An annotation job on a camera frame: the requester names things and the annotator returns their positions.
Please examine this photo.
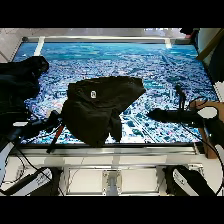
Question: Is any black cable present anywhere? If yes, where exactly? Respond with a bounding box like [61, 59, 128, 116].
[180, 121, 224, 197]

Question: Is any heap of clothes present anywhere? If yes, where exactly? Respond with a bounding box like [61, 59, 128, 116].
[0, 55, 51, 133]

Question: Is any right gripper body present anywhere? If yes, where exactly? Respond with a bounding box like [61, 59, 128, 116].
[147, 108, 172, 124]

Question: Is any black garment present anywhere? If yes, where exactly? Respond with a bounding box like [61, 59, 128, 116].
[61, 75, 147, 148]

